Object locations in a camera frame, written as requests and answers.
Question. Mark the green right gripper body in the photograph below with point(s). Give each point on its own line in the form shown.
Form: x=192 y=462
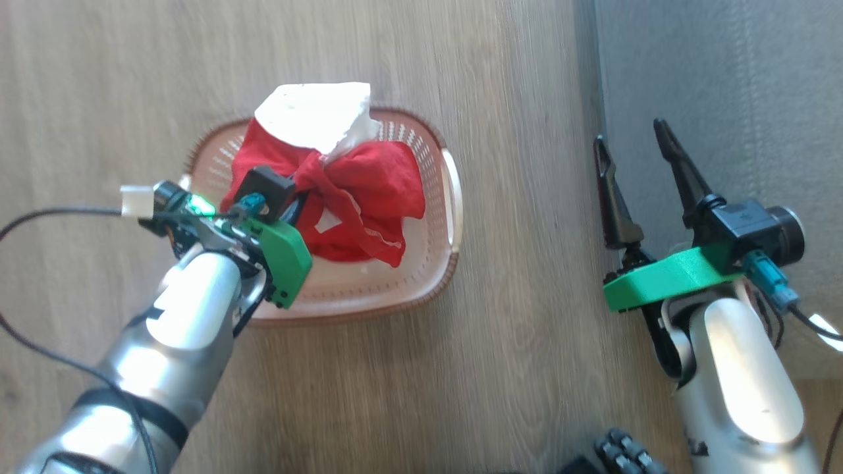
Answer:
x=672 y=276

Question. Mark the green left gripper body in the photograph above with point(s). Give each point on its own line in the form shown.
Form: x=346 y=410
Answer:
x=286 y=260

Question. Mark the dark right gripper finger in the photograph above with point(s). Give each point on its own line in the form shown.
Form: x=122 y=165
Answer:
x=685 y=171
x=616 y=204

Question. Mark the red garment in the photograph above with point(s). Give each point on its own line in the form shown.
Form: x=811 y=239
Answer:
x=369 y=191

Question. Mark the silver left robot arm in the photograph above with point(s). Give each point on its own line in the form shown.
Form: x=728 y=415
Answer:
x=178 y=322

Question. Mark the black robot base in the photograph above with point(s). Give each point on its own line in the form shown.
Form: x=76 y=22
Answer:
x=625 y=454

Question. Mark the pink perforated laundry basket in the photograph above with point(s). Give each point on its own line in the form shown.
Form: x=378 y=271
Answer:
x=421 y=263

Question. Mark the sofa with grey cushions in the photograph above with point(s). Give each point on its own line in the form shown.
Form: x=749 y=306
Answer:
x=744 y=99

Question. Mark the white garment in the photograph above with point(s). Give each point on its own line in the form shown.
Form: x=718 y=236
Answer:
x=316 y=118

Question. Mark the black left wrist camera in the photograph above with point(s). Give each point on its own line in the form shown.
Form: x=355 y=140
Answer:
x=267 y=184

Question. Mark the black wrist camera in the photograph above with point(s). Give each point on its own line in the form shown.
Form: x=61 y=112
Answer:
x=267 y=184
x=751 y=227

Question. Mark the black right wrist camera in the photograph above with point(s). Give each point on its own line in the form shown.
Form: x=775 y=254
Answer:
x=751 y=227

